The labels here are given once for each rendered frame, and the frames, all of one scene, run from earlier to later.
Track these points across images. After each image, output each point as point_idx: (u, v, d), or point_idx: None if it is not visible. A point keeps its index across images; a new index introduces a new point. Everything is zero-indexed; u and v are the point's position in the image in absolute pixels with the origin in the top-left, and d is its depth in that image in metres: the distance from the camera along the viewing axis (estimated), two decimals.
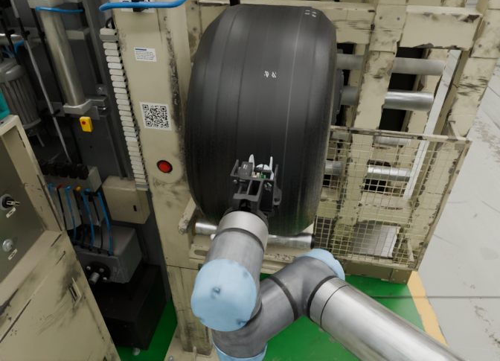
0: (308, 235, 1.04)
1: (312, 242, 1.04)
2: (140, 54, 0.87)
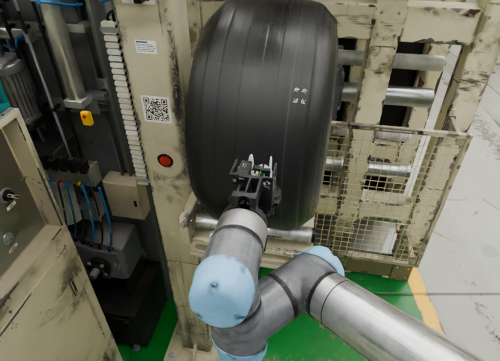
0: (308, 240, 1.04)
1: (312, 243, 1.05)
2: (140, 47, 0.87)
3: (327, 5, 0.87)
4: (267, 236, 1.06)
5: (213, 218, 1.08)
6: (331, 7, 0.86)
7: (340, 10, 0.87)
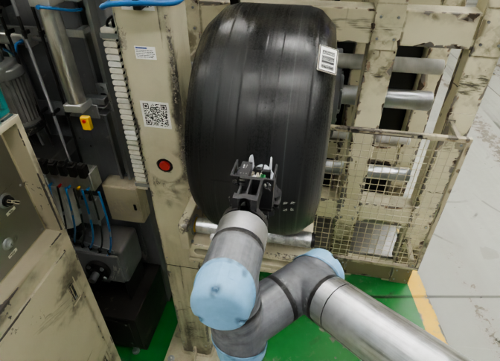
0: None
1: None
2: (140, 53, 0.87)
3: (321, 65, 0.74)
4: None
5: None
6: (325, 70, 0.73)
7: (335, 70, 0.74)
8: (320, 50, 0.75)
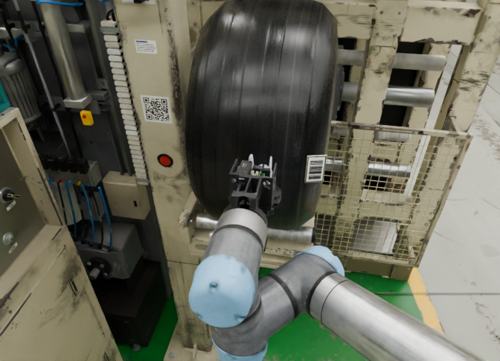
0: None
1: (313, 227, 1.06)
2: (140, 46, 0.87)
3: (308, 177, 0.77)
4: None
5: None
6: (312, 181, 0.77)
7: (323, 177, 0.77)
8: (307, 163, 0.75)
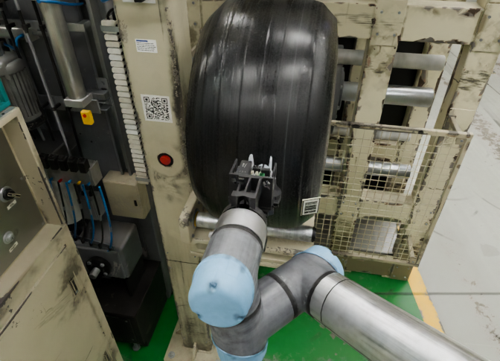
0: (309, 225, 1.06)
1: (313, 228, 1.04)
2: (140, 45, 0.87)
3: (303, 212, 0.84)
4: None
5: None
6: (308, 213, 0.85)
7: (318, 211, 0.85)
8: (303, 205, 0.82)
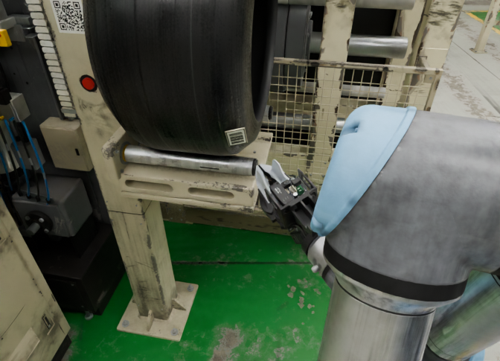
0: (248, 170, 0.92)
1: (252, 176, 0.93)
2: None
3: (231, 143, 0.79)
4: (203, 168, 0.94)
5: (144, 149, 0.96)
6: (236, 144, 0.80)
7: (246, 140, 0.79)
8: (227, 135, 0.76)
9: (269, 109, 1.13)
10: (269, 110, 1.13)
